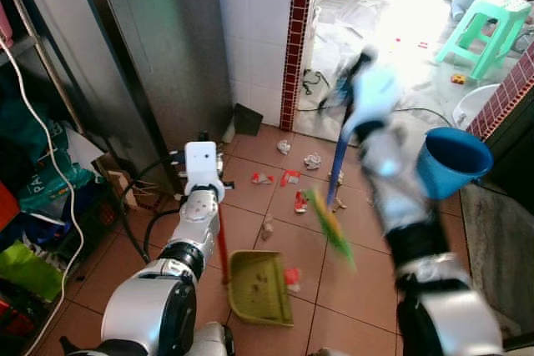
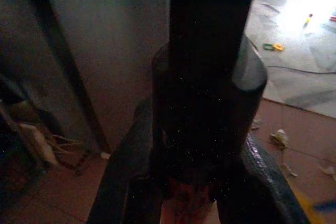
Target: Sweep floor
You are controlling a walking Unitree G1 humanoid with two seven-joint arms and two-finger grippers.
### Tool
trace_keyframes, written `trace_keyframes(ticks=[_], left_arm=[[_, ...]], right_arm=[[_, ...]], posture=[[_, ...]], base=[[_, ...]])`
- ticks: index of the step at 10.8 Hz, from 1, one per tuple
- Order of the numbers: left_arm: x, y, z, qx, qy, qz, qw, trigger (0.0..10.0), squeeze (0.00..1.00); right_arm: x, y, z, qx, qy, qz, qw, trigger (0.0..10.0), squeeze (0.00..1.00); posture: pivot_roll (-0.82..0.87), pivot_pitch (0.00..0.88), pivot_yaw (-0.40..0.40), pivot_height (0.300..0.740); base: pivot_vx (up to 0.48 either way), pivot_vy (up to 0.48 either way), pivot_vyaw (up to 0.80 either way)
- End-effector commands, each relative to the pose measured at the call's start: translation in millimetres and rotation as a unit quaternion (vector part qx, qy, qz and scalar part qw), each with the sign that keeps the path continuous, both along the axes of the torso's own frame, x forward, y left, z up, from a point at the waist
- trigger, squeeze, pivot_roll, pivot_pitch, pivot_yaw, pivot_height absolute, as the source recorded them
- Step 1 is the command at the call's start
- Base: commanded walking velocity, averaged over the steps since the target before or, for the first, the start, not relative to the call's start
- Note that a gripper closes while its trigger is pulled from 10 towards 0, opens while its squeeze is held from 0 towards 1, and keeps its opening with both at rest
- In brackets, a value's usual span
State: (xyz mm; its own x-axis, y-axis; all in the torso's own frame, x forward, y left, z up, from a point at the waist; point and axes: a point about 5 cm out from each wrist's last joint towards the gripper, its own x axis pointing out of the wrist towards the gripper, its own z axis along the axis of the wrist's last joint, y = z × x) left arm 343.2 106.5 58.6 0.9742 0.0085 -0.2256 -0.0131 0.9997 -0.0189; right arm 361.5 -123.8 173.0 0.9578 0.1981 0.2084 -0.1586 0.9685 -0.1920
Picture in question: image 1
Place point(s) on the blue broom with green bristles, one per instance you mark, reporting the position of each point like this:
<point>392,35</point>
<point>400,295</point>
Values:
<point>334,231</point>

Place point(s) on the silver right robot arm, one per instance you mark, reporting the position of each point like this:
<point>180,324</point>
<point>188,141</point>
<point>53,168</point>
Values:
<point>400,198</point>

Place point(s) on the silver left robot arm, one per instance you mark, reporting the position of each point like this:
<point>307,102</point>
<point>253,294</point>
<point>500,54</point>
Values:
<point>138,306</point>

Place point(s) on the small yellow toy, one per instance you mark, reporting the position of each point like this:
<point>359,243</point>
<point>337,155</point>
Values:
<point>458,79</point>

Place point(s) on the crumpled white paper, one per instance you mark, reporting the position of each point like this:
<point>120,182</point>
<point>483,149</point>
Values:
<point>312,161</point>
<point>284,147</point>

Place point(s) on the white plastic bucket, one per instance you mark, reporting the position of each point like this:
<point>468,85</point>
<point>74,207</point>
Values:
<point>471,104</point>

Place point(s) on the dark grey wedge block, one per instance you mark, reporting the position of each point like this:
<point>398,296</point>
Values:
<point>248,121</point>

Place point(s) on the blue plastic bucket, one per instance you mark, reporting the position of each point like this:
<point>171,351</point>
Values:
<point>450,160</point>

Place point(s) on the green plastic stool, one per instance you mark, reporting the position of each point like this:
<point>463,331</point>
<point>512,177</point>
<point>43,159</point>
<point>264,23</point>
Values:
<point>492,18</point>

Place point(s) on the red wrapper scrap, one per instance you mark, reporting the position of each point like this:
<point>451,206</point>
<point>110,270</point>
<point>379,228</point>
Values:
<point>291,279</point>
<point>262,178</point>
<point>300,202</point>
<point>289,178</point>

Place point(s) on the brown paper scrap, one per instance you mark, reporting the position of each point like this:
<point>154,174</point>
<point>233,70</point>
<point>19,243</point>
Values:
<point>267,228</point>

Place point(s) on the brown cardboard box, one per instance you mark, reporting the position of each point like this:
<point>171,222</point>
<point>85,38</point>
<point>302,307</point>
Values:
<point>117,177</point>

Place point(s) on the silver robot leg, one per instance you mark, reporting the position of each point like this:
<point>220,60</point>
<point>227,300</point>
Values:
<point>210,341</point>

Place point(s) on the teal printed bag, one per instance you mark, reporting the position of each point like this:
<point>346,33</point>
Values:
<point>54,177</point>

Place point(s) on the bright green bag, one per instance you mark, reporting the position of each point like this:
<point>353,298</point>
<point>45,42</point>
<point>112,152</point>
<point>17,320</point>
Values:
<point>27,273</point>

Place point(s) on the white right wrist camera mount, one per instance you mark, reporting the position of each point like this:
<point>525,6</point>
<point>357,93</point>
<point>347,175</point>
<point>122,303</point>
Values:
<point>374,97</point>

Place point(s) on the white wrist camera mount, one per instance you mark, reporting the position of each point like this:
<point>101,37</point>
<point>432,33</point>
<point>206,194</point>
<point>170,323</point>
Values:
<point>374,97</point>
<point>203,162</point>

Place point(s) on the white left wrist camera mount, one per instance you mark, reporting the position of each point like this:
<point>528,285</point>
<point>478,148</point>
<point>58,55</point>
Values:
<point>203,162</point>

